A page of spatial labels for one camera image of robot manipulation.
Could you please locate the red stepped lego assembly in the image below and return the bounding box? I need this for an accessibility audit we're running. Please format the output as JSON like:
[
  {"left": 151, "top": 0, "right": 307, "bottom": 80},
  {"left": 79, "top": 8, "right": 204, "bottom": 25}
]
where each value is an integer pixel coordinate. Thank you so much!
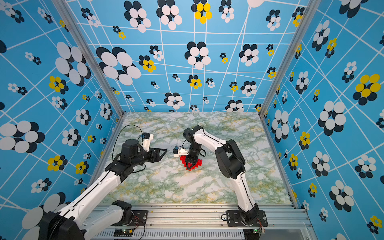
[{"left": 180, "top": 156, "right": 203, "bottom": 171}]

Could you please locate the right controller board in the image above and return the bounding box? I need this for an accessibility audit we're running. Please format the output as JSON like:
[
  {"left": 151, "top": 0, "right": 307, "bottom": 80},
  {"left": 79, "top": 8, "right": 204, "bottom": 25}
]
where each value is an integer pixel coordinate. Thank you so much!
[{"left": 243, "top": 229, "right": 263, "bottom": 240}]

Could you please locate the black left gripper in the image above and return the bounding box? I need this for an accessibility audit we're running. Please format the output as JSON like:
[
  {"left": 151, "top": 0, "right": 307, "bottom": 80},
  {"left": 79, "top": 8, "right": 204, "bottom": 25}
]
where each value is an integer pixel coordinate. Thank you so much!
[{"left": 132, "top": 146, "right": 168, "bottom": 168}]

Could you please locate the aluminium corner post left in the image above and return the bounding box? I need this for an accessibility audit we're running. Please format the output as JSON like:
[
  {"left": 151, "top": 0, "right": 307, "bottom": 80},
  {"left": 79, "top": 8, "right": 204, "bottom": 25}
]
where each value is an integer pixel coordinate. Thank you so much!
[{"left": 50, "top": 0, "right": 125, "bottom": 118}]

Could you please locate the aluminium corner post right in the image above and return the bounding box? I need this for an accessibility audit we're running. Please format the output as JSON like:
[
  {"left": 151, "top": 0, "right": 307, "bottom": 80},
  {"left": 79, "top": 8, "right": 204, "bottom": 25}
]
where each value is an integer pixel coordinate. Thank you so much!
[{"left": 258, "top": 0, "right": 322, "bottom": 119}]

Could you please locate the left controller board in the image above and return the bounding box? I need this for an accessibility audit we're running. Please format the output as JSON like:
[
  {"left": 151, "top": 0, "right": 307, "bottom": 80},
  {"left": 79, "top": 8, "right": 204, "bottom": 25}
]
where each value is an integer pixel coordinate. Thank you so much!
[{"left": 114, "top": 229, "right": 134, "bottom": 238}]

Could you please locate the aluminium corner post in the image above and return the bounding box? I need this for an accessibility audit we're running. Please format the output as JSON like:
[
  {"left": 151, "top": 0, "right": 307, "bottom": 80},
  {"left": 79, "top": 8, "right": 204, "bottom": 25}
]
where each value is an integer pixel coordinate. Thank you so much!
[
  {"left": 258, "top": 0, "right": 322, "bottom": 119},
  {"left": 50, "top": 0, "right": 125, "bottom": 118}
]

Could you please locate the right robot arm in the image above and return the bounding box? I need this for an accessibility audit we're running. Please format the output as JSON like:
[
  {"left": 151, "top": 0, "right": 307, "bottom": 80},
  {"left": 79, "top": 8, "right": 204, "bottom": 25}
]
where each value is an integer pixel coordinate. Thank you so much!
[{"left": 181, "top": 126, "right": 260, "bottom": 226}]

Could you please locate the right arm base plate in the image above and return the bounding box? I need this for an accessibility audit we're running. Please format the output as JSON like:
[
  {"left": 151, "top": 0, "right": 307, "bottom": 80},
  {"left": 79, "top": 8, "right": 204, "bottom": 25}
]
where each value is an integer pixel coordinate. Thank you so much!
[{"left": 225, "top": 210, "right": 269, "bottom": 228}]

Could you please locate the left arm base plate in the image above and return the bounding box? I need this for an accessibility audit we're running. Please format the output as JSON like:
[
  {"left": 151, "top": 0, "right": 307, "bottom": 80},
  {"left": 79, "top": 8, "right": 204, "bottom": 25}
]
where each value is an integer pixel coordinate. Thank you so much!
[{"left": 113, "top": 210, "right": 149, "bottom": 227}]

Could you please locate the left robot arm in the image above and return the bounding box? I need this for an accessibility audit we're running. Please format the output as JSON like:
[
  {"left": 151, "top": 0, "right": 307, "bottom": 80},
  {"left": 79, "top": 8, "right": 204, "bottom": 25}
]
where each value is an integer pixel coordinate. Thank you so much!
[{"left": 38, "top": 139, "right": 167, "bottom": 240}]

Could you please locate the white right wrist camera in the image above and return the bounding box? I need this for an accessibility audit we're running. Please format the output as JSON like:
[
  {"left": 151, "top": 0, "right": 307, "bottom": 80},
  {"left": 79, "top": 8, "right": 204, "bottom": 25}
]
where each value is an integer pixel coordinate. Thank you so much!
[{"left": 173, "top": 146, "right": 189, "bottom": 158}]

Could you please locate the controller board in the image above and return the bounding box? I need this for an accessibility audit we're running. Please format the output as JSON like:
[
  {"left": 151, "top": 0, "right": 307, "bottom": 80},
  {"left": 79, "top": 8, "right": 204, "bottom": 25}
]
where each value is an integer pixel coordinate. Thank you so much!
[
  {"left": 114, "top": 229, "right": 134, "bottom": 238},
  {"left": 243, "top": 229, "right": 263, "bottom": 240}
]

